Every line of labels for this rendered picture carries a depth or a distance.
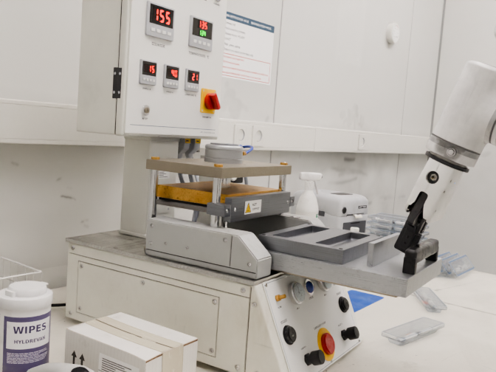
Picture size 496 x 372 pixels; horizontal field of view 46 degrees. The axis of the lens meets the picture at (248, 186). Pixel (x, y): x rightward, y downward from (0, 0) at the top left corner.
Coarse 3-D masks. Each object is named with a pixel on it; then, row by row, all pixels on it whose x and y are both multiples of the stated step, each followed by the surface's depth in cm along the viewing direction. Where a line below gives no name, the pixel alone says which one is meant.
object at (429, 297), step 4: (420, 288) 164; (424, 288) 164; (428, 288) 165; (416, 292) 159; (420, 292) 159; (424, 292) 159; (428, 292) 160; (432, 292) 160; (420, 296) 155; (424, 296) 156; (428, 296) 156; (432, 296) 156; (436, 296) 156; (424, 300) 151; (428, 300) 152; (432, 300) 152; (436, 300) 152; (440, 300) 152; (428, 304) 148; (432, 304) 148; (436, 304) 149; (440, 304) 149; (444, 304) 149
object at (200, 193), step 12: (228, 180) 119; (168, 192) 115; (180, 192) 113; (192, 192) 112; (204, 192) 110; (228, 192) 112; (240, 192) 113; (252, 192) 115; (264, 192) 119; (168, 204) 115; (180, 204) 114; (192, 204) 112; (204, 204) 111
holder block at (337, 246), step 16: (304, 224) 120; (272, 240) 103; (288, 240) 102; (304, 240) 102; (320, 240) 104; (336, 240) 109; (352, 240) 114; (368, 240) 107; (304, 256) 100; (320, 256) 98; (336, 256) 97; (352, 256) 100
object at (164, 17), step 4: (156, 8) 116; (160, 8) 117; (156, 12) 116; (160, 12) 117; (164, 12) 118; (168, 12) 119; (156, 16) 116; (160, 16) 117; (164, 16) 118; (168, 16) 119; (156, 20) 116; (160, 20) 117; (164, 20) 118; (168, 20) 119; (168, 24) 119
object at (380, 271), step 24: (384, 240) 100; (288, 264) 101; (312, 264) 98; (336, 264) 96; (360, 264) 98; (384, 264) 99; (432, 264) 102; (360, 288) 94; (384, 288) 92; (408, 288) 91
